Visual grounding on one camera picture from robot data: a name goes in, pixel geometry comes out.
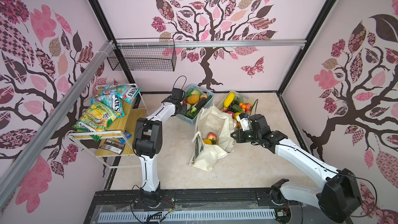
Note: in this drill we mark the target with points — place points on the black grapes bunch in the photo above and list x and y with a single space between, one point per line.
235 102

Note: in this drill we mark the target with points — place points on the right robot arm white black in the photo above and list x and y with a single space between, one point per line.
336 192

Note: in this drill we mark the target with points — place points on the green plastic basket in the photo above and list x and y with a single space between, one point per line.
243 99

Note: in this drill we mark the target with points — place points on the white wooden shelf rack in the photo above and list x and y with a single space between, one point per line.
91 142

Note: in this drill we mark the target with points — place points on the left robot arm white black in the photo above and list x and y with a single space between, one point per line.
148 140

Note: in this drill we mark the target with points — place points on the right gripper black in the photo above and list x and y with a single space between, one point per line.
238 138

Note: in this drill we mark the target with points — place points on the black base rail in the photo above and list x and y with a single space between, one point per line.
287 211

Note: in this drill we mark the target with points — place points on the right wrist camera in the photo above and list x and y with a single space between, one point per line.
243 120

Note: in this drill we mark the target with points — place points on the fox's candy bag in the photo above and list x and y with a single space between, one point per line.
111 101
126 92

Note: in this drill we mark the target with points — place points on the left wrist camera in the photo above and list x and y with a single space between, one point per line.
177 94

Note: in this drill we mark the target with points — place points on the cream canvas grocery tote bag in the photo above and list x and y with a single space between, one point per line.
222 125

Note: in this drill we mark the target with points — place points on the green yellow snack bag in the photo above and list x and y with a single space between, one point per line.
97 118

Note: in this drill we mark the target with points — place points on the Fox's candy bag upper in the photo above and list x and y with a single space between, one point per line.
126 92

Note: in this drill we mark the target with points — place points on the green cabbage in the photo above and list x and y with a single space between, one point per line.
196 92

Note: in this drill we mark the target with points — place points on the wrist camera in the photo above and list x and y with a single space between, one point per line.
243 120
177 94

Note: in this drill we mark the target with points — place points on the purple eggplant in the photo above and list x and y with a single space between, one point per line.
202 102

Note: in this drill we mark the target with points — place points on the black wire wall basket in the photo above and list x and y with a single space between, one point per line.
144 54

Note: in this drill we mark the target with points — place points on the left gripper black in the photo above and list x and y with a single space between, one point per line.
183 110

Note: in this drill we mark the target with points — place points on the blue plastic basket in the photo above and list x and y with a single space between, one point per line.
189 117

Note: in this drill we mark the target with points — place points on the red peach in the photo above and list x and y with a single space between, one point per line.
248 107

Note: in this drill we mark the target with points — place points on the white slotted cable duct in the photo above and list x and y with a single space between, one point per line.
185 216

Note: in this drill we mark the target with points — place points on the wrinkled yellow orange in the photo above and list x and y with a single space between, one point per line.
207 141

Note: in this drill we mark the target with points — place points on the yellow corn cob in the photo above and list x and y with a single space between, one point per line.
229 99

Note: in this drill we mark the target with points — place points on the Fox's candy bag lower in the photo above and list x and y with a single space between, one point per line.
111 101

